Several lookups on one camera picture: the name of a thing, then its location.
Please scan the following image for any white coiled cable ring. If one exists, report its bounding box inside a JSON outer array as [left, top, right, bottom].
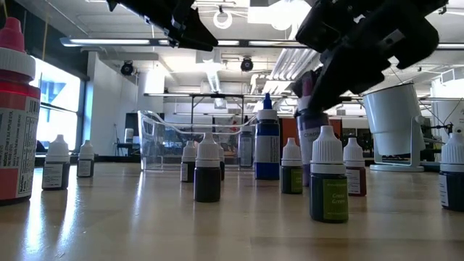
[[212, 9, 233, 30]]

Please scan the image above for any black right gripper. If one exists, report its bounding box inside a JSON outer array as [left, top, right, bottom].
[[291, 0, 440, 112]]

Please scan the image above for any small dark blue dropper bottle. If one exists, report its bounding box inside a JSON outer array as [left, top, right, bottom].
[[437, 132, 464, 213]]

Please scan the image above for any small dark purple dropper bottle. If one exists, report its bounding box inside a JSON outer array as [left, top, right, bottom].
[[194, 132, 222, 204]]

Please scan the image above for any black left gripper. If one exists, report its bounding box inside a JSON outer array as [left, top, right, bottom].
[[119, 0, 219, 51]]

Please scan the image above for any large red food colouring bottle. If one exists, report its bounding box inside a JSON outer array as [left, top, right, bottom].
[[0, 17, 42, 207]]

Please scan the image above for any black monitor screen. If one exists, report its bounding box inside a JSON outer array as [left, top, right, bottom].
[[125, 112, 141, 128]]

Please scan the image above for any small grass green label bottle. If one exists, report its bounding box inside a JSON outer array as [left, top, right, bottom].
[[309, 125, 349, 224]]

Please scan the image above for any small red-brown dropper bottle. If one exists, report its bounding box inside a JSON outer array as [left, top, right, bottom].
[[342, 137, 368, 198]]

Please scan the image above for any orange partition panel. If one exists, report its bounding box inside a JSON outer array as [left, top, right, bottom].
[[281, 117, 344, 160]]

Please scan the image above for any clear plastic bin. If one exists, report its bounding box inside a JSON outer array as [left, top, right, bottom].
[[137, 109, 257, 172]]

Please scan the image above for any large purple food colouring bottle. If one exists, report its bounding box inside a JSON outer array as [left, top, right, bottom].
[[294, 72, 331, 188]]

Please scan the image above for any large blue food colouring bottle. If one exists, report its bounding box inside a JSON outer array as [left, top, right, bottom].
[[254, 92, 281, 181]]

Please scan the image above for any small green dropper bottle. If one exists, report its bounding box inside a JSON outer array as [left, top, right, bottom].
[[281, 137, 304, 196]]

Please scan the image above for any black clamp rod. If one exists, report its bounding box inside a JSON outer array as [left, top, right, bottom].
[[422, 123, 454, 134]]

